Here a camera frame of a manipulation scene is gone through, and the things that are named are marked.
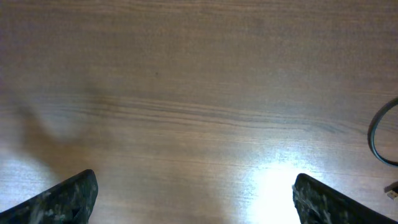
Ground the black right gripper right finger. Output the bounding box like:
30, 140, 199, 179
292, 173, 397, 224

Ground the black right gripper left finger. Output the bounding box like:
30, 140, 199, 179
1, 169, 98, 224

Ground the thick black USB cable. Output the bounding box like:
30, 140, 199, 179
367, 98, 398, 202

